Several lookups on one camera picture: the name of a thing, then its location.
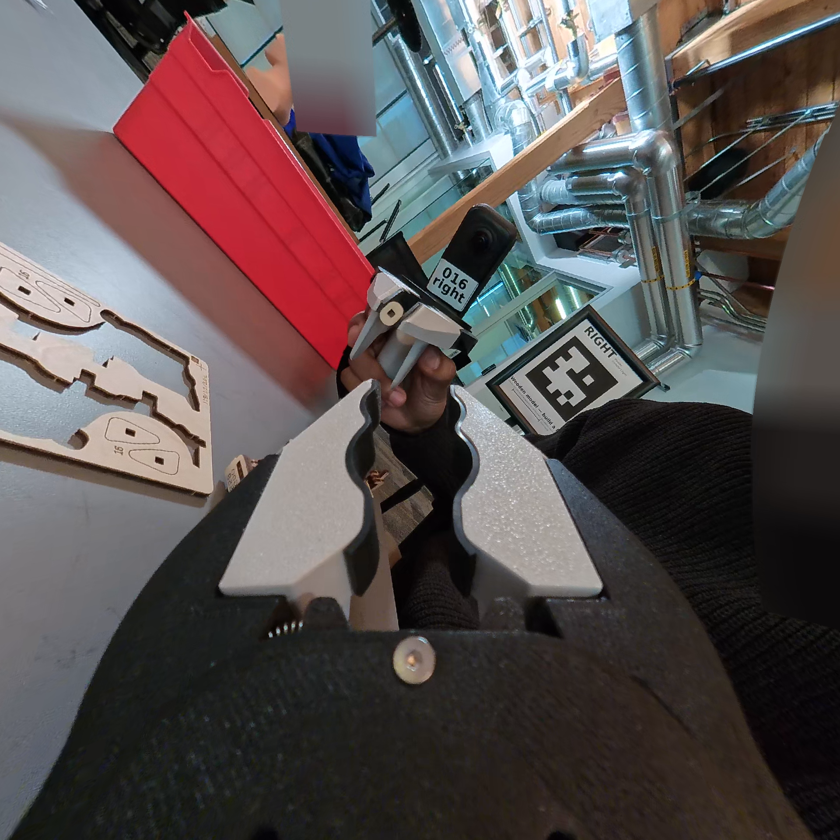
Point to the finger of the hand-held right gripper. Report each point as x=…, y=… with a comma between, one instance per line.
x=426, y=328
x=384, y=292

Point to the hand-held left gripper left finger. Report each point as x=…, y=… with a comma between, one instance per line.
x=308, y=512

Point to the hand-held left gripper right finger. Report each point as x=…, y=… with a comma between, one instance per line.
x=525, y=518

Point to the laser-cut plywood sheet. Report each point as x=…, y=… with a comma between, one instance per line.
x=131, y=407

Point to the person's right forearm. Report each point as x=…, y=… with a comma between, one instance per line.
x=656, y=492

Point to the person's right hand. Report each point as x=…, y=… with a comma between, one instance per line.
x=423, y=394

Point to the small wooden piece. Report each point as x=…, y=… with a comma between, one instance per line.
x=376, y=479
x=237, y=472

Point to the wooden beam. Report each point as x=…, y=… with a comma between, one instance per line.
x=564, y=128

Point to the framed marker sign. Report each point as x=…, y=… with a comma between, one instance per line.
x=577, y=374

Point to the red plastic bin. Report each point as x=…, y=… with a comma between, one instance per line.
x=229, y=184

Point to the cluster of silver pipes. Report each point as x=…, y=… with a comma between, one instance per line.
x=649, y=151

